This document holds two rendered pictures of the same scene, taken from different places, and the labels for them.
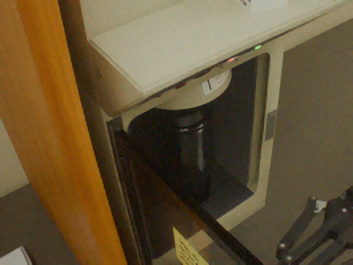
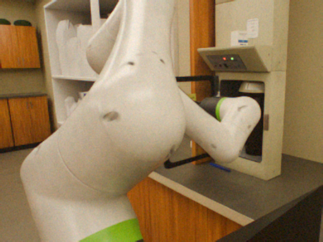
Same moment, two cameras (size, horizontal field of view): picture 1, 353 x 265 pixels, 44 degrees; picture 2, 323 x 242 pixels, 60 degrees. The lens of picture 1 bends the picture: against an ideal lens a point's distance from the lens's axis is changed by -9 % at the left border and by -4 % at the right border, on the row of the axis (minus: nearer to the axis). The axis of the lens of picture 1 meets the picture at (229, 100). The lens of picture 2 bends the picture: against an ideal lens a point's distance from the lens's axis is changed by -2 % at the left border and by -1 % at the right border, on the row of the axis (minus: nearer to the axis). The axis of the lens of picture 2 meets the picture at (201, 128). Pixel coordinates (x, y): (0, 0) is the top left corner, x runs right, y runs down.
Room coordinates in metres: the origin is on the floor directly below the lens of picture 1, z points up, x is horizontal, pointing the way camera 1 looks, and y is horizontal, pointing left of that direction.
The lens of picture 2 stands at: (0.31, -1.23, 1.43)
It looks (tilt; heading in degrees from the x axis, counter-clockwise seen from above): 13 degrees down; 89
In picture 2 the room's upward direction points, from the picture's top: 1 degrees counter-clockwise
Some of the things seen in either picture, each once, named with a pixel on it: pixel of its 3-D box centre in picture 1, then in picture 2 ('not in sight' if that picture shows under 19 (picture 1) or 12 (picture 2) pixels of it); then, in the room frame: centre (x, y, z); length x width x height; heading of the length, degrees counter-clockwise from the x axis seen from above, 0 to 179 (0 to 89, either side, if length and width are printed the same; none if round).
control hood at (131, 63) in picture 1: (233, 46); (231, 58); (0.46, 0.00, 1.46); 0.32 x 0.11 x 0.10; 132
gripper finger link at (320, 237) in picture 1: (315, 240); not in sight; (0.30, -0.11, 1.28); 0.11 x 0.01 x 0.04; 130
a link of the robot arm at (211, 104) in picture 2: not in sight; (218, 108); (0.39, -0.23, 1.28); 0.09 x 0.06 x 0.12; 41
